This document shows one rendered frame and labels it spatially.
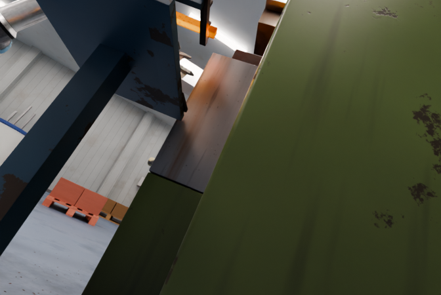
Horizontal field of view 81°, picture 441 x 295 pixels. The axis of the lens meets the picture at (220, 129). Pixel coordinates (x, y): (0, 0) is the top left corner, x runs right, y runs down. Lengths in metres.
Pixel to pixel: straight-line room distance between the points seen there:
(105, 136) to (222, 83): 8.90
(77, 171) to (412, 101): 9.25
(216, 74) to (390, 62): 0.48
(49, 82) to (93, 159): 2.94
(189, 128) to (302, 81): 0.36
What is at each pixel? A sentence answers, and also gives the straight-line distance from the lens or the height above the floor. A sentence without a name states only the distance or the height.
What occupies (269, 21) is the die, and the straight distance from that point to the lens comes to 1.25.
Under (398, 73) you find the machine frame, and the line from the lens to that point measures 0.62.
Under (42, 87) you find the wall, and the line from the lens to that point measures 10.30.
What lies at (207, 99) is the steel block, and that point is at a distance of 0.80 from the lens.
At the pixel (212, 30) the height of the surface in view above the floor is 0.91.
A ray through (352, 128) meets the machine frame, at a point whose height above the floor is 0.62.
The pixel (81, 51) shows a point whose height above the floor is 0.63.
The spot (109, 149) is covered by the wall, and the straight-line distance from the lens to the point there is 9.53.
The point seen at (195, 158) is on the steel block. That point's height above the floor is 0.55.
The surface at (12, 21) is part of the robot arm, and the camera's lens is 1.56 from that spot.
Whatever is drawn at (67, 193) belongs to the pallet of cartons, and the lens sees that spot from 4.65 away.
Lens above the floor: 0.35
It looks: 24 degrees up
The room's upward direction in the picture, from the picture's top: 24 degrees clockwise
